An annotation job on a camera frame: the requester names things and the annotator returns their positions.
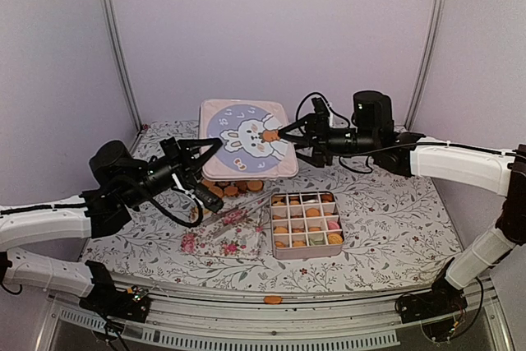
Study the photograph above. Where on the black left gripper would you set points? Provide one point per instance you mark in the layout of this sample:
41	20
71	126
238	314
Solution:
193	165

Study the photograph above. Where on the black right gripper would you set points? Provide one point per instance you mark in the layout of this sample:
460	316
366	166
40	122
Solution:
320	155

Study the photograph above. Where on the silver metal tin lid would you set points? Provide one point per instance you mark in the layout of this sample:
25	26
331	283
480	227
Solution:
251	147

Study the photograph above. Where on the floral cookie tray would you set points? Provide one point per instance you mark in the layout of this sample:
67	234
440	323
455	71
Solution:
235	231

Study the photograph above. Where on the pink divided cookie tin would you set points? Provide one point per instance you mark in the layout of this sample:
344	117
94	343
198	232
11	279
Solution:
294	216

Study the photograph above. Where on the green round cookie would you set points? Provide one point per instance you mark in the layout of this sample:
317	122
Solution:
316	239

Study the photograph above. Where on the dotted tan sandwich cookie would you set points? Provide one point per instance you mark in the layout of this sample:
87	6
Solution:
334	238

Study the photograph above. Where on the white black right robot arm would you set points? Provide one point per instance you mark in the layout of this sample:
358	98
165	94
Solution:
371	133

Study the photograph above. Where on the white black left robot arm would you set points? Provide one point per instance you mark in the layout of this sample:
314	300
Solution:
171	184

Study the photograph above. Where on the fallen orange cookie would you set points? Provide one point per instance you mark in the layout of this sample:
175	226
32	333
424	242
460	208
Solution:
273	300

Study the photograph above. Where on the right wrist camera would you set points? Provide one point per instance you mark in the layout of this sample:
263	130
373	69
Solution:
322	111

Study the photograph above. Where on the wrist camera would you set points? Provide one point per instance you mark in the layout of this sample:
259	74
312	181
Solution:
322	111
205	197

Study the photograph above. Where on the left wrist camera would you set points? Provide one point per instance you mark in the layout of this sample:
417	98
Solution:
205	197

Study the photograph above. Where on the aluminium front rail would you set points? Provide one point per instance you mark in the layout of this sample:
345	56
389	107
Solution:
189	318

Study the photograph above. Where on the aluminium left corner post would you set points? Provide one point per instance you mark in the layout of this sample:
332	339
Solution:
118	56

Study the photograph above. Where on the aluminium corner post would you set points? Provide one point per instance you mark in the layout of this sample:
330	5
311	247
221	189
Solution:
437	9
118	56

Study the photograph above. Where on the aluminium right corner post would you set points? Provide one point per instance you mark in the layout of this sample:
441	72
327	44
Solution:
437	9

